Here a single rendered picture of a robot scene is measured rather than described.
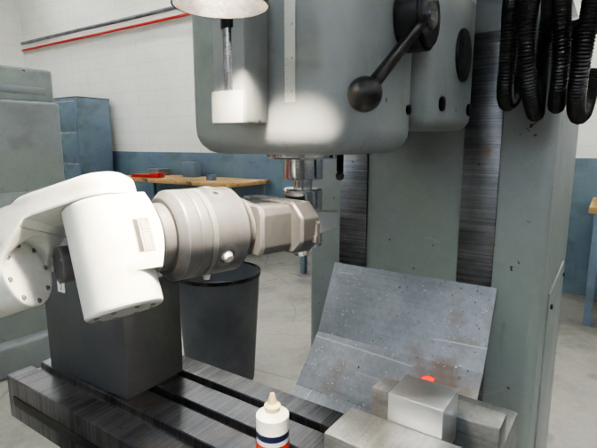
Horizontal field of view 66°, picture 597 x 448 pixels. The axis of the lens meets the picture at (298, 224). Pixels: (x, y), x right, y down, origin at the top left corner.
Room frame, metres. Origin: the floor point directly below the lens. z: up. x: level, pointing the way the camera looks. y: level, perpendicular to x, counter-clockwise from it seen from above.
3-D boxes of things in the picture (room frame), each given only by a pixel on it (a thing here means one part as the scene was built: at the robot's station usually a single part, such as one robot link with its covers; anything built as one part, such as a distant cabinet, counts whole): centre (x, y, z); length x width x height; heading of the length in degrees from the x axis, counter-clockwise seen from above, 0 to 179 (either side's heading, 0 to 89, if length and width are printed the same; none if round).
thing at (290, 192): (0.55, -0.01, 1.26); 0.05 x 0.05 x 0.01
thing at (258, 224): (0.49, 0.06, 1.23); 0.13 x 0.12 x 0.10; 42
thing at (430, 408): (0.47, -0.14, 1.03); 0.06 x 0.05 x 0.06; 55
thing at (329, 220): (0.53, -0.03, 1.23); 0.06 x 0.02 x 0.03; 132
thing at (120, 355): (0.79, 0.33, 1.02); 0.22 x 0.12 x 0.20; 58
